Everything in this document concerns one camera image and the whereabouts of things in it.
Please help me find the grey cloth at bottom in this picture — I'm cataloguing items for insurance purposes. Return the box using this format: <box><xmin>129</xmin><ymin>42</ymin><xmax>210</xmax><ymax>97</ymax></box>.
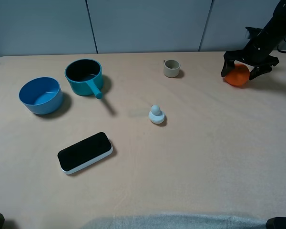
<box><xmin>82</xmin><ymin>213</ymin><xmax>266</xmax><ymax>229</ymax></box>

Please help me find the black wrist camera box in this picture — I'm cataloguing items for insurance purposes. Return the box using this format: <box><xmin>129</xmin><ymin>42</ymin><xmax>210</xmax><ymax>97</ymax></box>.
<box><xmin>245</xmin><ymin>27</ymin><xmax>262</xmax><ymax>39</ymax></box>

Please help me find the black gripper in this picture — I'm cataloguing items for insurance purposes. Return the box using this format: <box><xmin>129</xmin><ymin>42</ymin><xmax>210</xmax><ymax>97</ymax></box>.
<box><xmin>221</xmin><ymin>37</ymin><xmax>279</xmax><ymax>80</ymax></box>

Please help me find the teal saucepan with handle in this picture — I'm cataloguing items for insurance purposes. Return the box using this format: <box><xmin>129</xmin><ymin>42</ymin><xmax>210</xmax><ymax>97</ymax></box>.
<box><xmin>64</xmin><ymin>59</ymin><xmax>104</xmax><ymax>99</ymax></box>

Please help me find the small beige cup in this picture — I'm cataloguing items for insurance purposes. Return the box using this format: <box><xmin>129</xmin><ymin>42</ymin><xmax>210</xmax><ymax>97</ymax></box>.
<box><xmin>163</xmin><ymin>60</ymin><xmax>181</xmax><ymax>78</ymax></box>

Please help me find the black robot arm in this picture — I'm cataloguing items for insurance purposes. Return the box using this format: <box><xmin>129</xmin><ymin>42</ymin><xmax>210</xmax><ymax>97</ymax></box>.
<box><xmin>221</xmin><ymin>0</ymin><xmax>286</xmax><ymax>80</ymax></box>

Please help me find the orange mandarin fruit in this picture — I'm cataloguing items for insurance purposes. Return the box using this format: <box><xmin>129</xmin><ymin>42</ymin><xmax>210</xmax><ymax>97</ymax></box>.
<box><xmin>224</xmin><ymin>63</ymin><xmax>250</xmax><ymax>87</ymax></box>

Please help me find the black and white case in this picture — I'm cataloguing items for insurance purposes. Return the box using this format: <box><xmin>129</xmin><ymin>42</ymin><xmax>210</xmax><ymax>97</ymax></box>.
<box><xmin>57</xmin><ymin>132</ymin><xmax>113</xmax><ymax>175</ymax></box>

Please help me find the small white duck figurine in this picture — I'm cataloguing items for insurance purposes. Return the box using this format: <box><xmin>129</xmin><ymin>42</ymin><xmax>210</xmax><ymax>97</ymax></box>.
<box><xmin>148</xmin><ymin>105</ymin><xmax>165</xmax><ymax>124</ymax></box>

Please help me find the blue round bowl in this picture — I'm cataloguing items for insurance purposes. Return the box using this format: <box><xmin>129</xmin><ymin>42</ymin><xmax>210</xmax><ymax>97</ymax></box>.
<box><xmin>19</xmin><ymin>77</ymin><xmax>63</xmax><ymax>115</ymax></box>

